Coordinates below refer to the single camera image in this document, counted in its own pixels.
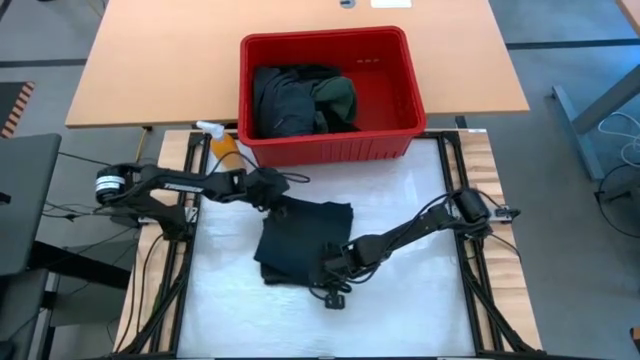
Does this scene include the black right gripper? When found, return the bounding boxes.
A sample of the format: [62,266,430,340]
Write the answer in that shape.
[308,239,364,310]

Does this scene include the dark denim jeans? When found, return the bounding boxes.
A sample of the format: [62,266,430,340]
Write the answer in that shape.
[253,195,355,288]

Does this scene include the dark grey drawstring shorts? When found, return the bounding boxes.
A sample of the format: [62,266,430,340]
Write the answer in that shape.
[252,64,321,140]

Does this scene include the green shirt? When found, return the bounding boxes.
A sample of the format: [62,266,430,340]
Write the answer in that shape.
[312,74,359,135]

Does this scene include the red plastic laundry bin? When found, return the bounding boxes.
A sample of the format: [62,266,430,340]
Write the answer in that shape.
[238,25,428,169]

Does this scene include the orange spray bottle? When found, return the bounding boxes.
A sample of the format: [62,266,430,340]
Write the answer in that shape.
[195,119,246,172]

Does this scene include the light wooden desk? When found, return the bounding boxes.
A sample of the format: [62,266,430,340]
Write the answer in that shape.
[64,0,530,129]

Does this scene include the black floor beam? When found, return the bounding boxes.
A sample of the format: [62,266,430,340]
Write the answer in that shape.
[29,239,132,291]

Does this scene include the black mat with striped edge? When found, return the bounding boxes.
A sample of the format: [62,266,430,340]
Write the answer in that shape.
[0,81,36,140]

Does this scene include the grey metal desk leg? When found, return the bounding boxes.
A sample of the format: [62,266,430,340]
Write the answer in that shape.
[552,64,640,182]

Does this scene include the wooden desk corner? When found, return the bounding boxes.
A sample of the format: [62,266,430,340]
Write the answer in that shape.
[617,0,640,37]

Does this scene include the yellow cable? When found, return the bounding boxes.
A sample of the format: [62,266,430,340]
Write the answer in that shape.
[131,127,150,166]

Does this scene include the black aluminium table frame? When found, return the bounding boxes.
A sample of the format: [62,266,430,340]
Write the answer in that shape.
[112,128,546,360]

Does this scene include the black power cable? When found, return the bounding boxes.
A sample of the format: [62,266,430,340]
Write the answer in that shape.
[57,151,114,169]

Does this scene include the black looped floor cable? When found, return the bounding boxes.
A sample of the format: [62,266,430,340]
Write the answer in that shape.
[593,164,640,241]

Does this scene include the white cable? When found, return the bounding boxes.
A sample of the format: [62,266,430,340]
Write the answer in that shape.
[597,112,640,169]

